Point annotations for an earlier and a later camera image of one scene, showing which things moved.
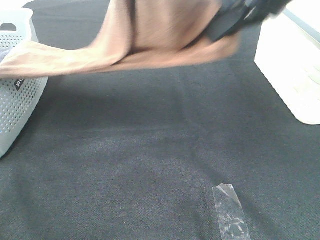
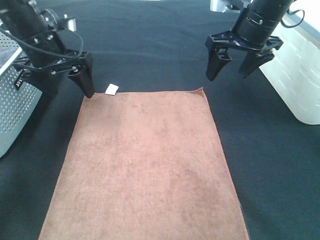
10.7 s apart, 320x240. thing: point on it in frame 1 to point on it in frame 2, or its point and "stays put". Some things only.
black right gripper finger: (227, 19) to (218, 58)
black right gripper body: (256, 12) to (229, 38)
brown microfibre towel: (121, 34) to (145, 166)
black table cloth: (134, 154) stays put
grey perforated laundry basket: (20, 97) stays put
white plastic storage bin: (288, 55) stays put
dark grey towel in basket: (4, 52) stays put
